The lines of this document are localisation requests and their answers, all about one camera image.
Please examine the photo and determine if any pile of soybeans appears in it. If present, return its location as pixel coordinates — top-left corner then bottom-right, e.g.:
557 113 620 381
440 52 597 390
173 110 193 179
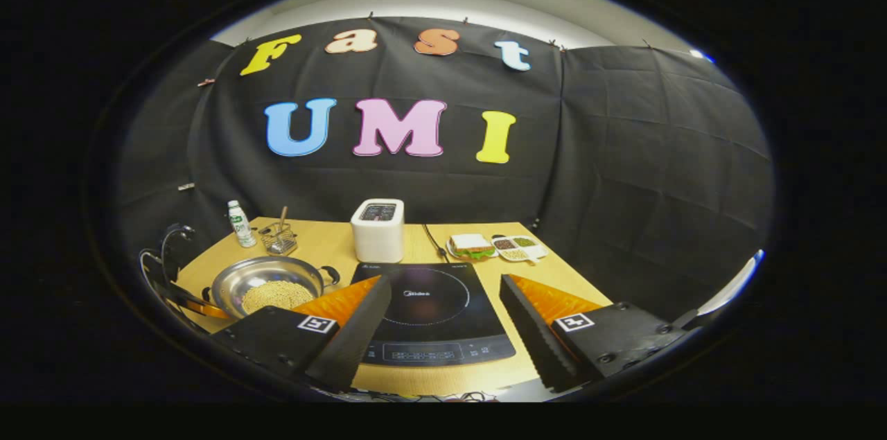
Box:
240 280 316 316

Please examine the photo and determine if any wire mesh utensil basket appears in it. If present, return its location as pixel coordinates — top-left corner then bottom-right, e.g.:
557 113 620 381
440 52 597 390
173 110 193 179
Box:
259 222 299 257

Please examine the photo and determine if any white divided bean tray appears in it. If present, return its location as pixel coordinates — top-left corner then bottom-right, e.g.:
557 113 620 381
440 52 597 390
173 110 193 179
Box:
491 234 548 265

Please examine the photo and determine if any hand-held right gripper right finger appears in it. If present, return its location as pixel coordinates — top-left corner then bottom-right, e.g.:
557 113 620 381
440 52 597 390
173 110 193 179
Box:
499 274 694 392

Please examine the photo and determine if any sandwich with lettuce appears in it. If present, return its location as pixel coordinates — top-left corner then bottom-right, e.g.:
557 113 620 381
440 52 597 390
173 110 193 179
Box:
450 234 496 261

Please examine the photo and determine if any white toaster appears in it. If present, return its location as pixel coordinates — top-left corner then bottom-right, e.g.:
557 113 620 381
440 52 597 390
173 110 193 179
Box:
350 198 405 264

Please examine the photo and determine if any white sandwich plate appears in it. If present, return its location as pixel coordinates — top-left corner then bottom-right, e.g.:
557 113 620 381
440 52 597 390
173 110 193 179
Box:
447 239 498 263

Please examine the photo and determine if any black power cable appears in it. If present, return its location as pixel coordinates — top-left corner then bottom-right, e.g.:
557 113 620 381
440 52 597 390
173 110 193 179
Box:
422 223 450 262

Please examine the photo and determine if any stainless steel pot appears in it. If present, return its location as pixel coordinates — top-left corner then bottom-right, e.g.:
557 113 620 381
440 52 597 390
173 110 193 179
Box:
202 256 342 320

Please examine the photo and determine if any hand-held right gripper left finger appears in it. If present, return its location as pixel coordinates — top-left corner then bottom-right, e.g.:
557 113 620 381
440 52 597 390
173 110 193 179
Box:
211 274 393 392

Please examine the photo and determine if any black backdrop cloth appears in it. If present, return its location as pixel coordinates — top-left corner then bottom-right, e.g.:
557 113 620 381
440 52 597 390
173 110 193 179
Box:
116 16 773 323

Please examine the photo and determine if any black induction cooktop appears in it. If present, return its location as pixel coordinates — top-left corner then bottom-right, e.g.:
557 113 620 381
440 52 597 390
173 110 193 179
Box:
350 261 517 367

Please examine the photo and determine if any white green-label plastic bottle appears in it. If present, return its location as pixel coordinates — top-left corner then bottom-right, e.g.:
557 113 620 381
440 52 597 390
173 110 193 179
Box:
227 200 257 249

